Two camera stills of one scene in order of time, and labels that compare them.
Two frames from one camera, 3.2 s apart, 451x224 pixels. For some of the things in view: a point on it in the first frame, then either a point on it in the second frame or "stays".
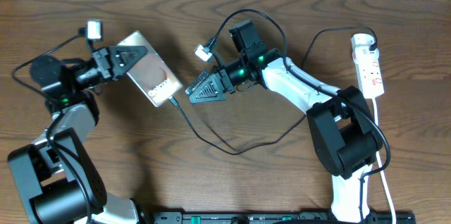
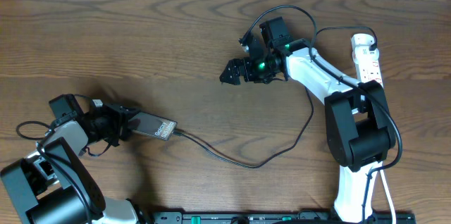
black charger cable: (299, 118) → (256, 165)
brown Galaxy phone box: (150, 74) → (149, 125)
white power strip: (368, 64) stays
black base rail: (288, 217) stays
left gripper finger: (122, 58) → (129, 112)
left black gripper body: (103, 63) → (121, 122)
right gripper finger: (210, 91) → (231, 72)
